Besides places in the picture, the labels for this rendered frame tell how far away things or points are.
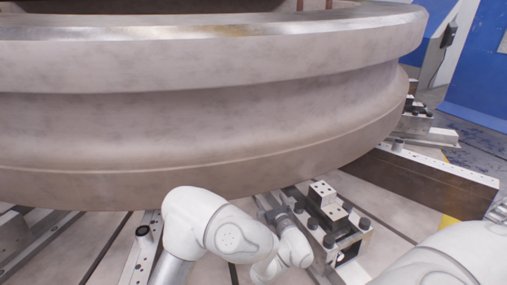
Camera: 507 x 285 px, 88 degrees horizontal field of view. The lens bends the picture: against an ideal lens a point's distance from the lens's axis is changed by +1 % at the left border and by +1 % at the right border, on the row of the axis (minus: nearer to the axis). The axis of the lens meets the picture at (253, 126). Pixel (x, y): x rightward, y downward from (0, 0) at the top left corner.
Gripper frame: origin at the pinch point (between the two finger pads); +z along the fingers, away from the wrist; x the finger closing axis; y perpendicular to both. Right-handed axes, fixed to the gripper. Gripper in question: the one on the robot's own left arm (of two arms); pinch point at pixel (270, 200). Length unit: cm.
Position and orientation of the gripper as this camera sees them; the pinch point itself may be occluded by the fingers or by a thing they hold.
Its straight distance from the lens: 143.8
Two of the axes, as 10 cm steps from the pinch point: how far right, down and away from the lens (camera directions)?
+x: -9.4, 1.6, -3.0
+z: -3.4, -4.4, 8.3
